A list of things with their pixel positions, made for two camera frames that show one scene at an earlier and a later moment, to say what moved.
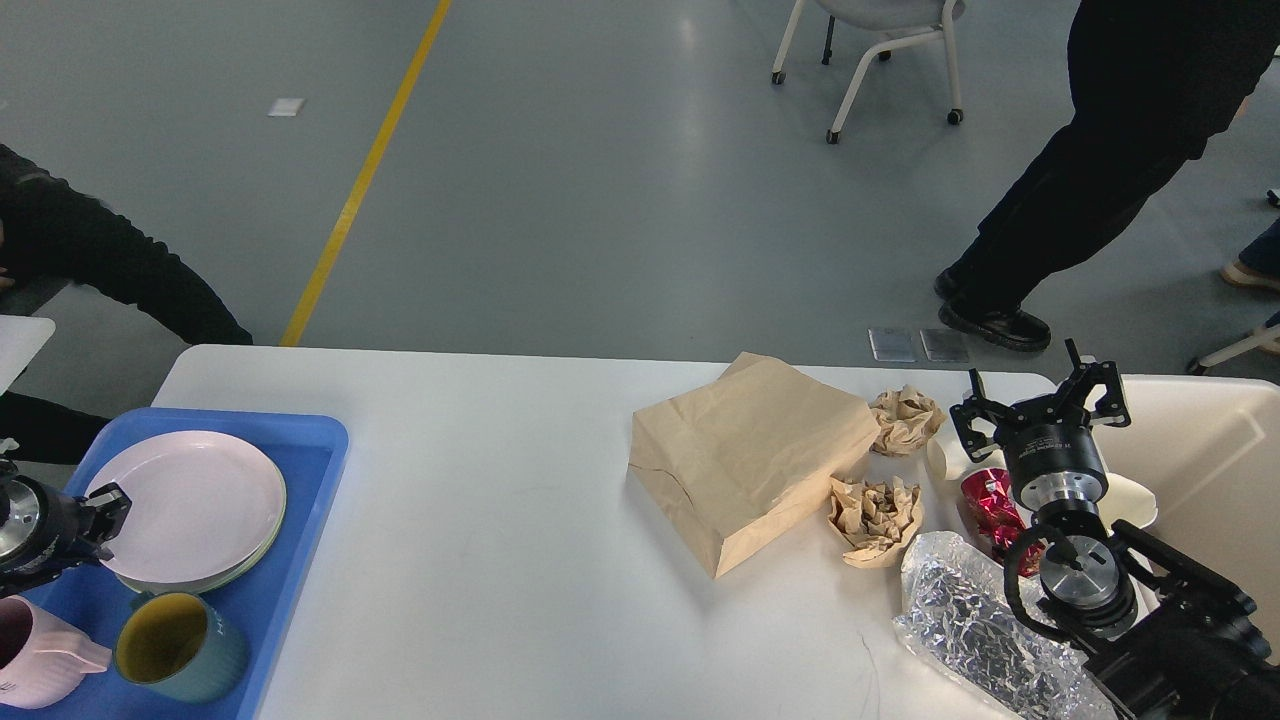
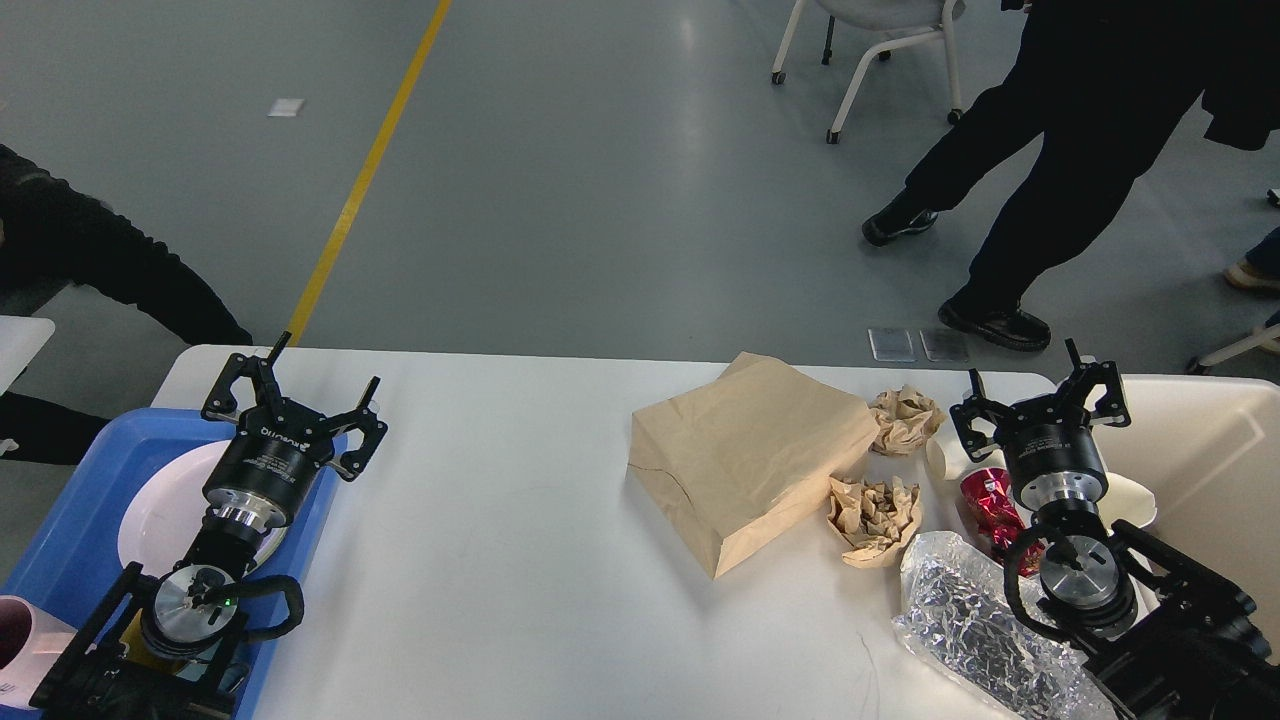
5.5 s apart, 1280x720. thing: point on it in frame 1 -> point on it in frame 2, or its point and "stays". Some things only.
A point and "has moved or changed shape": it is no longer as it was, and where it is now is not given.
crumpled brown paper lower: x=874 y=519 stays
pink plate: x=203 y=504 has moved or changed shape
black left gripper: x=44 y=533 -> x=277 y=447
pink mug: x=41 y=659 stays
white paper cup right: x=1128 y=501 stays
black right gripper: x=1053 y=462 stays
